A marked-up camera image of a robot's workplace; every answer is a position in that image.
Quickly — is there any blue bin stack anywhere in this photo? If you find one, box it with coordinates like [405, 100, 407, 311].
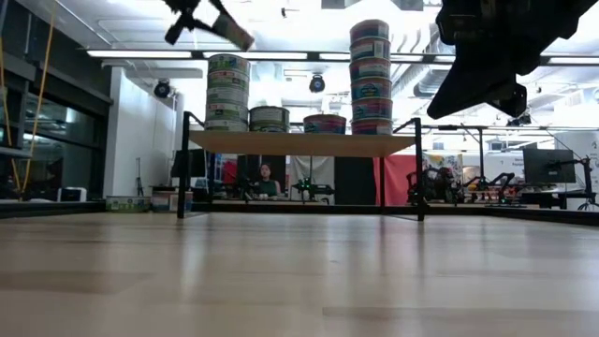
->
[207, 154, 224, 193]

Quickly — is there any small white box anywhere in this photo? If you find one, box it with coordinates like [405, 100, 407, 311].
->
[56, 186, 88, 203]

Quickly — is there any black track spotlight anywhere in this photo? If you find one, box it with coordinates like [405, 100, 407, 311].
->
[505, 114, 534, 128]

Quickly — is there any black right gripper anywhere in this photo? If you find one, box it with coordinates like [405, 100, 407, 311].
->
[426, 0, 599, 121]

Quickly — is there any black background rig frame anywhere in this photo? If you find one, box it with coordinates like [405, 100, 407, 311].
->
[423, 124, 490, 198]

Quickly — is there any red curtain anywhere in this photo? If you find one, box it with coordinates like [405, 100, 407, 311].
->
[373, 154, 418, 207]

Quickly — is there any wooden shelf black metal frame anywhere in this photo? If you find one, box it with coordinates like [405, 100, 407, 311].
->
[176, 110, 428, 223]

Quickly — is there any person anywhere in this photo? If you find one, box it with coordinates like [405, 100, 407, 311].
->
[255, 162, 283, 201]

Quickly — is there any yellow cable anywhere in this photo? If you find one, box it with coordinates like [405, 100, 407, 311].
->
[0, 13, 56, 193]

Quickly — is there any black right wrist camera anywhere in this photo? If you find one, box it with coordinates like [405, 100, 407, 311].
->
[486, 81, 529, 119]

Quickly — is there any black background panel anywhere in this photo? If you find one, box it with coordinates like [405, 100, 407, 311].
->
[333, 156, 374, 206]

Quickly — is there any colourful floral banner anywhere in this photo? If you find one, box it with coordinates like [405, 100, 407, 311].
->
[423, 153, 464, 188]

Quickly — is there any black metal table frame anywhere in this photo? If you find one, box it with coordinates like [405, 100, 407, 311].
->
[0, 199, 599, 227]

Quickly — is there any green label albacore tuna can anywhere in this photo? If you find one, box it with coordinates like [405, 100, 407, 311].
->
[248, 120, 291, 134]
[248, 105, 291, 123]

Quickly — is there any dark background monitor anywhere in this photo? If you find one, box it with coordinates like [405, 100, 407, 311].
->
[522, 148, 577, 184]
[170, 149, 210, 179]

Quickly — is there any overhead light bar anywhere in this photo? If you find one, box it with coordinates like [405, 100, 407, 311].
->
[86, 49, 599, 66]

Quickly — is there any white curtain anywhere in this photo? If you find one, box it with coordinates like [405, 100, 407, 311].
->
[289, 156, 335, 202]

